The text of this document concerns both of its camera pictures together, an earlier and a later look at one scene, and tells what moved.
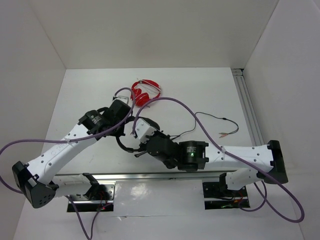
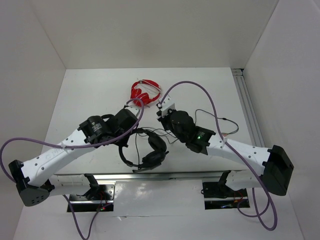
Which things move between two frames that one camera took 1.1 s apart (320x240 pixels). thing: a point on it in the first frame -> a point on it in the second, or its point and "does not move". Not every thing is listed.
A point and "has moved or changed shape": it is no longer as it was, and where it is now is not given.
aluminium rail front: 177,176 does not move
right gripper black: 159,133 -> 163,119
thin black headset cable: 219,133 has moved or changed shape
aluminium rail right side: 248,108 does not move
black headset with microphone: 141,151 -> 151,161
